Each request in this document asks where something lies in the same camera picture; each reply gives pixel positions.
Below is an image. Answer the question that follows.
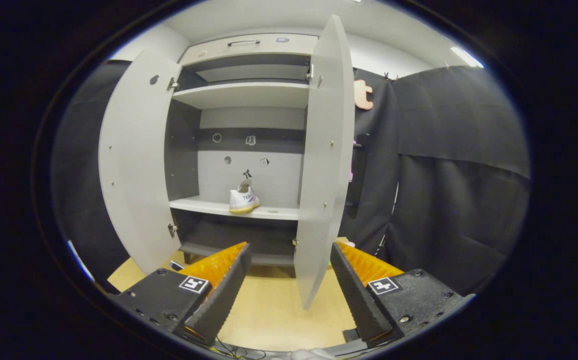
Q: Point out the black cable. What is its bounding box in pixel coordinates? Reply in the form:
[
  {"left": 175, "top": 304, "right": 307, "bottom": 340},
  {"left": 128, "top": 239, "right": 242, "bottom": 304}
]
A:
[{"left": 209, "top": 340, "right": 267, "bottom": 360}]

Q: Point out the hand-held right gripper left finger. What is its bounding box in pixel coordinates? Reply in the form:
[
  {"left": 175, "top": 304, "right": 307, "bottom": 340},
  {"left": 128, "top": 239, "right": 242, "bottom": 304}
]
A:
[{"left": 111, "top": 242, "right": 252, "bottom": 346}]

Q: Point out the grey shoe cabinet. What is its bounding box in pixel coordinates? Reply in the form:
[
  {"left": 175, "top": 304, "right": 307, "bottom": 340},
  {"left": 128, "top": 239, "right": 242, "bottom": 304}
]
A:
[{"left": 166, "top": 32, "right": 319, "bottom": 267}]

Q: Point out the black backdrop cloth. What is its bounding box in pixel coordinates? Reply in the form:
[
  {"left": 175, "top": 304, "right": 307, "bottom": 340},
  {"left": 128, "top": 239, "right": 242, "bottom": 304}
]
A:
[
  {"left": 51, "top": 60, "right": 134, "bottom": 281},
  {"left": 341, "top": 65, "right": 530, "bottom": 296}
]

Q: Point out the grey cabinet door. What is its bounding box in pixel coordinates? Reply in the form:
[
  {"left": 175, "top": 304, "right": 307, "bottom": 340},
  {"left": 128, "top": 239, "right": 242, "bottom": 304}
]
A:
[
  {"left": 99, "top": 48, "right": 183, "bottom": 275},
  {"left": 294, "top": 14, "right": 355, "bottom": 310}
]

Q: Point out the white sneaker shoe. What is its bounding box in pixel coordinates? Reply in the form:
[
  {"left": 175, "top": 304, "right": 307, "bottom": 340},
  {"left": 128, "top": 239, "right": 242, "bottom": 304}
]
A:
[{"left": 229, "top": 181, "right": 261, "bottom": 215}]

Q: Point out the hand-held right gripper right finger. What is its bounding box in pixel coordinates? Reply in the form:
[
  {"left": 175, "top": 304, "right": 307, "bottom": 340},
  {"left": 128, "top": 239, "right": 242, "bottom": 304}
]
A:
[{"left": 330, "top": 241, "right": 475, "bottom": 346}]

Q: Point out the grey cabinet drawer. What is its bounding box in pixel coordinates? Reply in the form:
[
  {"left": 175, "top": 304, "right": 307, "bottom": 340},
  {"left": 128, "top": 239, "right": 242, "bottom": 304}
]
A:
[{"left": 179, "top": 33, "right": 319, "bottom": 67}]

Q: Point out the white cabinet shelf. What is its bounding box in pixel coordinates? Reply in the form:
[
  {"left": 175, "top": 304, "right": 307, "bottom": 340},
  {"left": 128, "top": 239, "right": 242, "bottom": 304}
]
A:
[
  {"left": 171, "top": 81, "right": 310, "bottom": 110},
  {"left": 169, "top": 196, "right": 300, "bottom": 221}
]

